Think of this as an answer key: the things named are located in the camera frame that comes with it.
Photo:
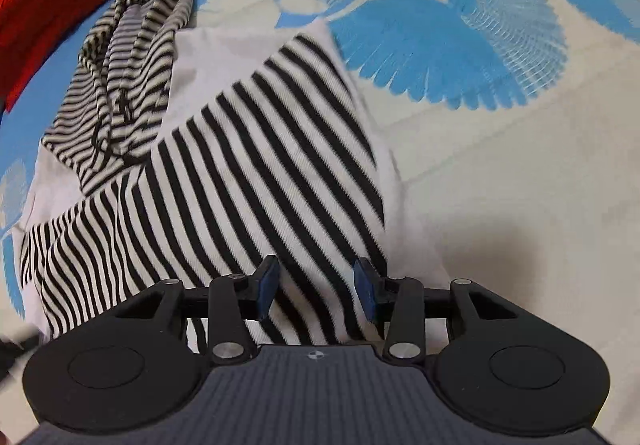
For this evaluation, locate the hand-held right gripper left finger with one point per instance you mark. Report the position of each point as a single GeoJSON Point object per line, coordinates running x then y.
{"type": "Point", "coordinates": [268, 289]}

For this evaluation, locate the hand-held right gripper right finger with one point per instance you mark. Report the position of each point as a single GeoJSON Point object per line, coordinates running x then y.
{"type": "Point", "coordinates": [364, 290]}

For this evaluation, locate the white garment with wide stripes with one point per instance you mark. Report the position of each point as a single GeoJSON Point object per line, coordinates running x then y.
{"type": "Point", "coordinates": [280, 140]}

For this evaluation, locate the blue floral bed sheet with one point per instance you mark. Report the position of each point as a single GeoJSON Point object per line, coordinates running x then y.
{"type": "Point", "coordinates": [490, 185]}

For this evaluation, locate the thin-striped black white garment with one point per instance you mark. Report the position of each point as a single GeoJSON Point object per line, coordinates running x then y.
{"type": "Point", "coordinates": [122, 75]}

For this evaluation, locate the red folded blanket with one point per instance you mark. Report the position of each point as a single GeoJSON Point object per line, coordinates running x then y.
{"type": "Point", "coordinates": [65, 0]}

